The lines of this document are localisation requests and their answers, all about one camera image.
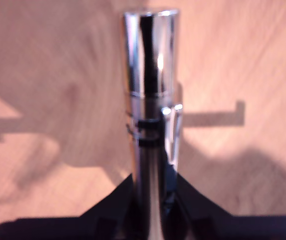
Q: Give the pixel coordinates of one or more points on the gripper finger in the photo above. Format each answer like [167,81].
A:
[112,217]
[203,217]

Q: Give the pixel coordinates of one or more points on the metallic laser pointer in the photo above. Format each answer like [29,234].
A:
[147,62]

